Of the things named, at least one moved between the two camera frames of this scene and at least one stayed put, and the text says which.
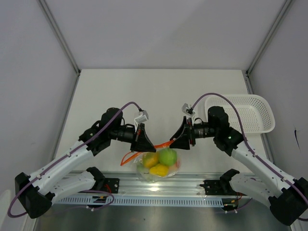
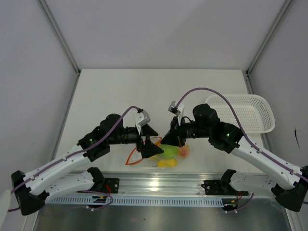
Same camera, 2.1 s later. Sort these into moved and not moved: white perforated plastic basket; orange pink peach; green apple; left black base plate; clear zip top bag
Moved: clear zip top bag; green apple; orange pink peach
Not moved: white perforated plastic basket; left black base plate
